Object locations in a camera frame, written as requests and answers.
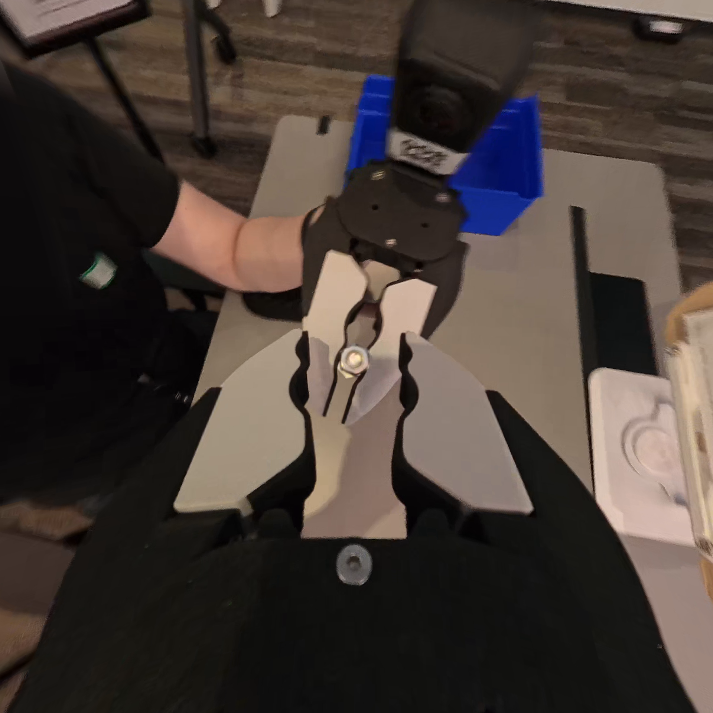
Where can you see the black music stand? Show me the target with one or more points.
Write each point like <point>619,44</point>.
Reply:
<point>67,16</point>

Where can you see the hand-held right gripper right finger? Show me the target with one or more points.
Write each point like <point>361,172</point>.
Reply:
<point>468,440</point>

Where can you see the blue plastic bin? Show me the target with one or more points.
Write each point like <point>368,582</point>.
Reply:
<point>501,184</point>

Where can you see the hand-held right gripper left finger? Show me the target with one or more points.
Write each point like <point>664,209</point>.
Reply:
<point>245,434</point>

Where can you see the green white shirt tag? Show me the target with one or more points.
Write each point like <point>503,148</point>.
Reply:
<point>98,272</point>

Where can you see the person's brown trousers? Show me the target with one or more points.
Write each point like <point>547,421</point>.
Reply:
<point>28,562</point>

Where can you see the wooden instruction board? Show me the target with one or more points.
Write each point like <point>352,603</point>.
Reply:
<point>699,390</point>

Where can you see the person's left forearm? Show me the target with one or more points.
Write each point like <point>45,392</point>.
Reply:
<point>234,245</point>

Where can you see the white foam tray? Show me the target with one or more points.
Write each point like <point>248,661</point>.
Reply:
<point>618,445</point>

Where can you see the silver hex bolt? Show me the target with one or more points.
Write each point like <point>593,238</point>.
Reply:
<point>354,361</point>

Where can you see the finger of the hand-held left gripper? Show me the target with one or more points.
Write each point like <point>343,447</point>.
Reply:
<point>409,309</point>
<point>334,289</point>

